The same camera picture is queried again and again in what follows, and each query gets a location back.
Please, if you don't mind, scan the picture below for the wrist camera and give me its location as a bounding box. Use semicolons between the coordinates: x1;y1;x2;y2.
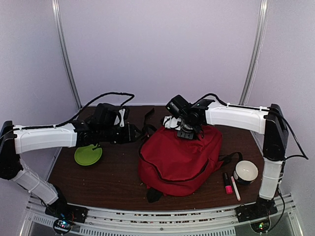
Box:
118;108;129;127
162;116;182;130

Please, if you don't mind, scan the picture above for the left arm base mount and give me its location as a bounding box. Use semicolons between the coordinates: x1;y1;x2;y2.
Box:
45;205;88;223

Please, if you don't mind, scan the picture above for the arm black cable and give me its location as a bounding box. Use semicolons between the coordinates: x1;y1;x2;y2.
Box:
13;91;135;131
196;92;310;160

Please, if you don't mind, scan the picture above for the pink white pen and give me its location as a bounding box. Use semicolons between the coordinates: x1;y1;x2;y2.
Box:
231;176;241;201

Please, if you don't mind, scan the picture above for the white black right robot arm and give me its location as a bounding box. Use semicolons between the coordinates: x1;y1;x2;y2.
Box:
164;93;289;217

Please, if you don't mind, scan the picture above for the red student backpack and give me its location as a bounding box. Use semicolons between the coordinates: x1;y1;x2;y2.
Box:
137;107;243;204

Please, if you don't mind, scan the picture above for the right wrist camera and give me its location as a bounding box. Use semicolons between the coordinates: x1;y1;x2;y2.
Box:
162;116;182;130

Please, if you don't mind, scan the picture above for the pink black highlighter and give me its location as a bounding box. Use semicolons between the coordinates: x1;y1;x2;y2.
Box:
222;173;233;194

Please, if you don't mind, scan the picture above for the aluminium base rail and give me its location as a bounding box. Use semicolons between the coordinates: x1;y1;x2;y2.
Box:
17;194;306;236

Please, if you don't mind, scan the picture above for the right aluminium corner post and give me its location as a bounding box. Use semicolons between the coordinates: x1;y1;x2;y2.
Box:
239;0;269;105

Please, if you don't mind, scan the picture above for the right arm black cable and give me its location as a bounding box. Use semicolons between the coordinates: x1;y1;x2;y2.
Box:
196;92;310;160

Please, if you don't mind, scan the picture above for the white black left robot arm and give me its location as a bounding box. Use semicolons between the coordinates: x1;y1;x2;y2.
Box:
0;103;141;218

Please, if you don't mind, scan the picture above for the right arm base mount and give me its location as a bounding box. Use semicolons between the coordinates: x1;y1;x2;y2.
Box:
235;203;278;223

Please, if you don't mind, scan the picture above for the aluminium corner post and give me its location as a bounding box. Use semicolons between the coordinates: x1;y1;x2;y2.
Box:
239;0;269;105
51;0;82;109

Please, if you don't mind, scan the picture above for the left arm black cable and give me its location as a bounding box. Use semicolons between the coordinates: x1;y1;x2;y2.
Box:
13;91;135;131

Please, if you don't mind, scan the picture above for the left aluminium corner post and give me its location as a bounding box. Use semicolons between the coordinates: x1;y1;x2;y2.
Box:
51;0;82;109

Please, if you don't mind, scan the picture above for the white dark bowl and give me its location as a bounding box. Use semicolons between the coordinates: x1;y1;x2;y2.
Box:
233;160;259;185

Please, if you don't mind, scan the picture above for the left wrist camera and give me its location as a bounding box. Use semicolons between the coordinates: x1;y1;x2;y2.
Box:
118;108;129;127

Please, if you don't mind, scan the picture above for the green plate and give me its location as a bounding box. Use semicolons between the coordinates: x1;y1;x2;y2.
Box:
74;145;102;166

